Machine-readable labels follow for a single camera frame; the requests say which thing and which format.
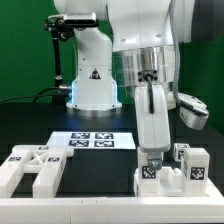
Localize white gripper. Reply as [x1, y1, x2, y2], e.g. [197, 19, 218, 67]
[135, 84, 170, 171]

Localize white chair seat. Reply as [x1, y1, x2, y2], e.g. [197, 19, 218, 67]
[134, 166, 183, 197]

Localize white chair back frame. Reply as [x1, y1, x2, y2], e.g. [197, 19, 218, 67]
[0, 145, 74, 198]

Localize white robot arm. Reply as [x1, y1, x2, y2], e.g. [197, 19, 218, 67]
[54, 0, 224, 171]

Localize white U-shaped fence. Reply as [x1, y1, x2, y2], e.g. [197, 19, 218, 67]
[0, 188, 224, 224]

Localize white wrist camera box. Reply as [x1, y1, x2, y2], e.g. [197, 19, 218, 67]
[173, 93, 209, 130]

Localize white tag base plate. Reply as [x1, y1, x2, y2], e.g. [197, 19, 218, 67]
[47, 132, 136, 150]

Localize black cable on table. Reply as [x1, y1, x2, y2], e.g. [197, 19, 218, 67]
[0, 85, 73, 106]

